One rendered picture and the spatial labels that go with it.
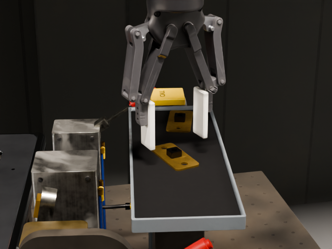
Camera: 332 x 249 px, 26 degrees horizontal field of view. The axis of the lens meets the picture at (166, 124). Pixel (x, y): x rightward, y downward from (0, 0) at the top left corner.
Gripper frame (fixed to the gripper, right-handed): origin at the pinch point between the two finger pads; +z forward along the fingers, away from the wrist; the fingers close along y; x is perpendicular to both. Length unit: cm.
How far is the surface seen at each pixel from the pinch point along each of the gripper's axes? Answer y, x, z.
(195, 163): -1.3, 3.6, 5.1
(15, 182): 14.2, -34.1, 21.3
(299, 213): -139, -136, 121
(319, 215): -146, -131, 121
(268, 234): -46, -37, 51
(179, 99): -12.2, -20.3, 5.3
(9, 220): 19.1, -21.3, 21.3
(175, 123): -5.9, -10.5, 5.0
